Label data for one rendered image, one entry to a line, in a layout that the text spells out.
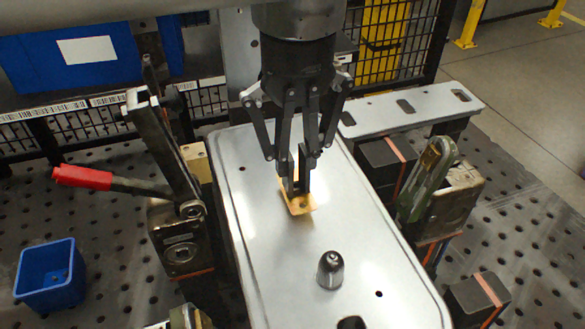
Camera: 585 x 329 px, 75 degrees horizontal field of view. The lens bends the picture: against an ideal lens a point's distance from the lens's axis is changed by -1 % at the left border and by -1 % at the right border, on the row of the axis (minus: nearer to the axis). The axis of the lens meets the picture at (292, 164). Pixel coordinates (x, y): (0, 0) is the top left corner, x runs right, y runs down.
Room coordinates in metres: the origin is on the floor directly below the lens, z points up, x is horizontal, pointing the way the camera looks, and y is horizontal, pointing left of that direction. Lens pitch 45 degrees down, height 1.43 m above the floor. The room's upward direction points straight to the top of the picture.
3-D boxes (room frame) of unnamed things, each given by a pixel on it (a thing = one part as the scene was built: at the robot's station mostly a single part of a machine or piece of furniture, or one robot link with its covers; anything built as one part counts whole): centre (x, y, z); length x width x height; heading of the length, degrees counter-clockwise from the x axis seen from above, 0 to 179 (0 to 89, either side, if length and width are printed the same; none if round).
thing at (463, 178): (0.37, -0.22, 0.87); 0.12 x 0.09 x 0.35; 108
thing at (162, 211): (0.31, 0.15, 0.88); 0.07 x 0.06 x 0.35; 108
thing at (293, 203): (0.36, 0.00, 1.02); 0.08 x 0.04 x 0.01; 18
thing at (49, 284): (0.38, 0.46, 0.74); 0.11 x 0.10 x 0.09; 18
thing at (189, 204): (0.29, 0.12, 1.06); 0.03 x 0.01 x 0.03; 108
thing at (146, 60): (0.41, 0.17, 0.95); 0.03 x 0.01 x 0.50; 18
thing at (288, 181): (0.36, 0.01, 1.06); 0.03 x 0.01 x 0.07; 18
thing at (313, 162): (0.37, -0.03, 1.09); 0.03 x 0.01 x 0.05; 108
